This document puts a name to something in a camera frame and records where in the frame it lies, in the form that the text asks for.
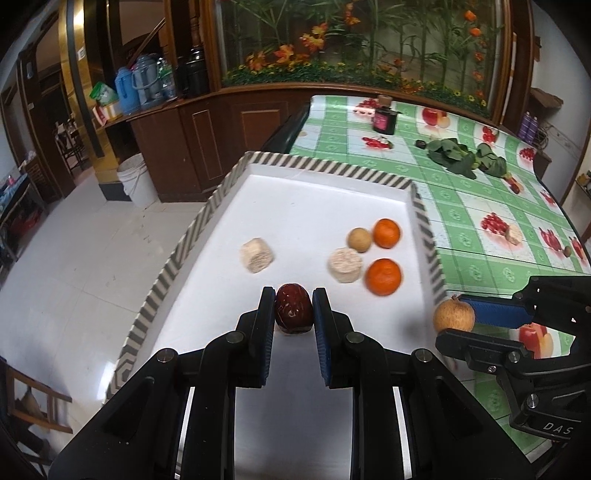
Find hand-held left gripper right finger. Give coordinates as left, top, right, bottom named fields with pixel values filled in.
left=311, top=286, right=541, bottom=480

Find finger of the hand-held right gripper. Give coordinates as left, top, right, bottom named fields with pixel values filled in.
left=435, top=328, right=572, bottom=387
left=461, top=276, right=591, bottom=330

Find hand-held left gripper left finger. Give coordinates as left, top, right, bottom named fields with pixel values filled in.
left=48, top=286, right=278, bottom=480

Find red jujube date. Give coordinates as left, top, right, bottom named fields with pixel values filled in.
left=274, top=283, right=315, bottom=335

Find tan ribbed round fruit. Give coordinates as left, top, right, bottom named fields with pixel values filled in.
left=433, top=298, right=476, bottom=333

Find white tray with striped rim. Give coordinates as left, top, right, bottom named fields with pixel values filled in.
left=105, top=151, right=448, bottom=480

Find orange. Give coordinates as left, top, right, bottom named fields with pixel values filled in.
left=365, top=257, right=403, bottom=296
left=372, top=218, right=402, bottom=249

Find smooth tan round fruit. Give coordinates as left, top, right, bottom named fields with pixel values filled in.
left=347, top=227, right=372, bottom=254

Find green leafy vegetable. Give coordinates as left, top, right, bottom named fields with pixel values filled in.
left=475, top=143, right=512, bottom=178
left=426, top=137, right=477, bottom=180

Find dark wooden side cabinet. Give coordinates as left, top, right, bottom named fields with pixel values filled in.
left=531, top=150, right=553, bottom=182

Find brown wooden cabinet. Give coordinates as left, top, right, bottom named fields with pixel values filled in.
left=127, top=85, right=315, bottom=204

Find black chair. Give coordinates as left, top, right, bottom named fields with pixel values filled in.
left=263, top=104, right=309, bottom=153

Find white plastic bucket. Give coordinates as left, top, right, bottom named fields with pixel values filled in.
left=116, top=153, right=158, bottom=208

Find dark jar with pink label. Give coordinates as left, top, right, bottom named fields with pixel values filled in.
left=373, top=95, right=398, bottom=136

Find wooden chair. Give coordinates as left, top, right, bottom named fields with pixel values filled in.
left=0, top=355, right=74, bottom=467

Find black kettle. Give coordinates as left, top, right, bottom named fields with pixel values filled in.
left=178, top=46, right=211, bottom=97

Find red and white box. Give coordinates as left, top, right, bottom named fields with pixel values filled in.
left=93, top=104, right=123, bottom=125

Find clear water bottle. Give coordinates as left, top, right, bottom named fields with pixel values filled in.
left=157, top=58, right=178, bottom=100

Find grey-blue thermos jug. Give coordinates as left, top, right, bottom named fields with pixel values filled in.
left=130, top=53, right=167, bottom=110

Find dark wooden chairs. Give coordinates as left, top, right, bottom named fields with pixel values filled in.
left=53, top=117, right=90, bottom=174

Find blue thermos jug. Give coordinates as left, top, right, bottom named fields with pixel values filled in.
left=115, top=67, right=139, bottom=116

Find cluttered metal shelf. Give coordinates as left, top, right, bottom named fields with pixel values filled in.
left=0, top=154, right=49, bottom=268

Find green bag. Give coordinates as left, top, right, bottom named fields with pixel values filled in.
left=89, top=82, right=120, bottom=106

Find glass display with artificial plants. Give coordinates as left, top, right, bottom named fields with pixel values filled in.
left=215, top=0, right=502, bottom=116

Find brown wall shelf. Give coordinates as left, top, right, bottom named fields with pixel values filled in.
left=530, top=87, right=564, bottom=109

